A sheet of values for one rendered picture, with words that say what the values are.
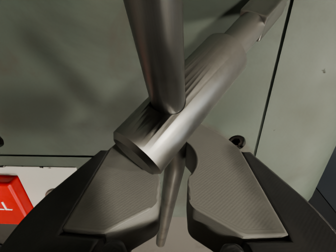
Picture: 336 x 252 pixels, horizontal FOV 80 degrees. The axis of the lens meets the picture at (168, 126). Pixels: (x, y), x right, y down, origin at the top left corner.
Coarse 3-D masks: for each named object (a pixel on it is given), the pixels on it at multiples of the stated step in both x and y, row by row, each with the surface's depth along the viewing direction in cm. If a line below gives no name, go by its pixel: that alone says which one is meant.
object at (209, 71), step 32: (256, 0) 10; (224, 32) 9; (256, 32) 9; (192, 64) 8; (224, 64) 8; (192, 96) 7; (128, 128) 6; (160, 128) 6; (192, 128) 7; (160, 160) 6
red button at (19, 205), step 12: (0, 180) 19; (12, 180) 19; (0, 192) 19; (12, 192) 19; (24, 192) 20; (0, 204) 20; (12, 204) 20; (24, 204) 20; (0, 216) 21; (12, 216) 21; (24, 216) 21
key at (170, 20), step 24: (144, 0) 4; (168, 0) 4; (144, 24) 4; (168, 24) 4; (144, 48) 4; (168, 48) 4; (144, 72) 5; (168, 72) 5; (168, 96) 6; (168, 168) 12; (168, 192) 14; (168, 216) 17
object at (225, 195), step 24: (192, 144) 9; (216, 144) 9; (192, 168) 10; (216, 168) 8; (240, 168) 8; (192, 192) 7; (216, 192) 7; (240, 192) 7; (192, 216) 7; (216, 216) 6; (240, 216) 6; (264, 216) 6; (216, 240) 6; (240, 240) 6
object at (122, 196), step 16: (112, 160) 8; (128, 160) 8; (96, 176) 8; (112, 176) 8; (128, 176) 8; (144, 176) 8; (96, 192) 7; (112, 192) 7; (128, 192) 7; (144, 192) 7; (80, 208) 6; (96, 208) 6; (112, 208) 6; (128, 208) 6; (144, 208) 6; (160, 208) 8; (64, 224) 6; (80, 224) 6; (96, 224) 6; (112, 224) 6; (128, 224) 6; (144, 224) 7; (128, 240) 6; (144, 240) 7
